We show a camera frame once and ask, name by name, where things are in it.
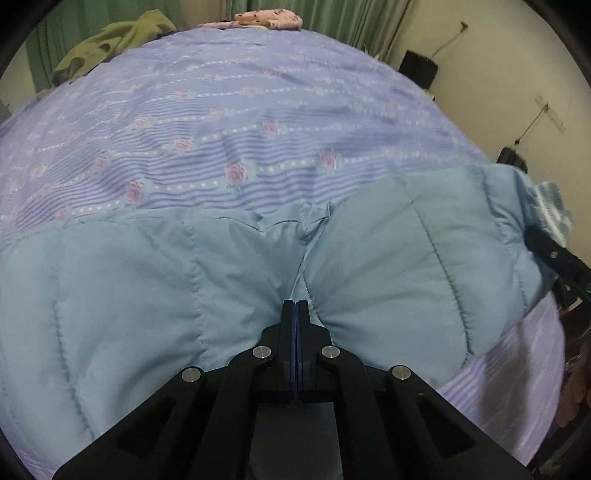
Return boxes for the person's right hand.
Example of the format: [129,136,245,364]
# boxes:
[555,342,591,428]

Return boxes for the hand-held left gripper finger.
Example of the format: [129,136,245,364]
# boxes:
[296,299,537,480]
[52,299,297,480]

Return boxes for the small black device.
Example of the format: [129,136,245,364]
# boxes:
[496,147,528,174]

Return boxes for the green curtain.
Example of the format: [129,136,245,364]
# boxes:
[25,0,419,95]

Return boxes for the olive green cloth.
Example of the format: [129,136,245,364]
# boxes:
[52,10,177,85]

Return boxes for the purple floral bed sheet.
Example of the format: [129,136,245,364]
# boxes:
[0,21,572,472]

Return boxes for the light blue quilted pants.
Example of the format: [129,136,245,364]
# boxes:
[0,164,560,445]

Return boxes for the black speaker box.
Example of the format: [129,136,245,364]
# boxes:
[398,50,439,90]

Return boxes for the thin wall cable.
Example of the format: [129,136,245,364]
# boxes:
[513,95,568,146]
[432,21,468,63]

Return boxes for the blue white checkered cloth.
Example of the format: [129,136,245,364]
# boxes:
[533,182,574,244]

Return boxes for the pink floral cloth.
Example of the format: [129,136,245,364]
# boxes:
[198,9,304,32]

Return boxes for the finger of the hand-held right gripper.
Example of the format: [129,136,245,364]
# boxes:
[524,225,591,319]

